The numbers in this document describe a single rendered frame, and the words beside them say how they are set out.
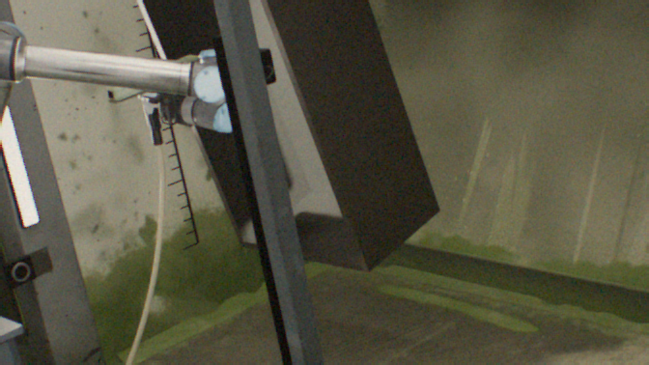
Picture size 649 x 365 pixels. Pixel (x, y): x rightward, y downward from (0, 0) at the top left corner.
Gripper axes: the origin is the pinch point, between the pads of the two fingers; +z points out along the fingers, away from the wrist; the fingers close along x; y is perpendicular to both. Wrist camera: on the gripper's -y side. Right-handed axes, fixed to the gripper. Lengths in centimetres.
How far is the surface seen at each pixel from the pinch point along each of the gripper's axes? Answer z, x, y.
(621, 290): -85, 104, 92
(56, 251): 68, -2, 68
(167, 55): 22.1, 26.0, 0.9
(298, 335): -117, -58, 14
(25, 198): 68, -8, 46
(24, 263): 66, -15, 66
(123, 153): 68, 33, 45
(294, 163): 16, 65, 52
